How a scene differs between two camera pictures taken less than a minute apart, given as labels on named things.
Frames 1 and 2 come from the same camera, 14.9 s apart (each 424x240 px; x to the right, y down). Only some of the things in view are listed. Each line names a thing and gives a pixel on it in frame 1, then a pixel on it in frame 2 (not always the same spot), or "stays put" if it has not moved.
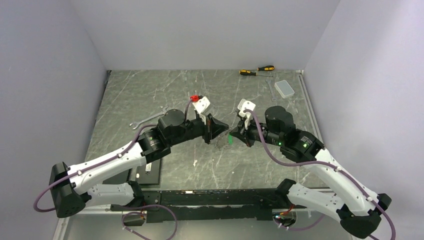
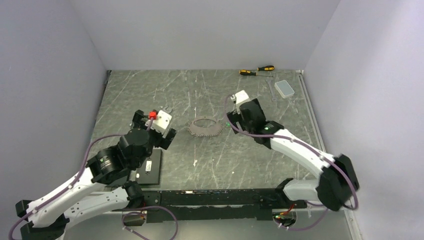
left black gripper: [213, 128] to [140, 120]
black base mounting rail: [179, 205] stays put
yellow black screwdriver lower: [247, 72] stays put
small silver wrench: [269, 81] stays put
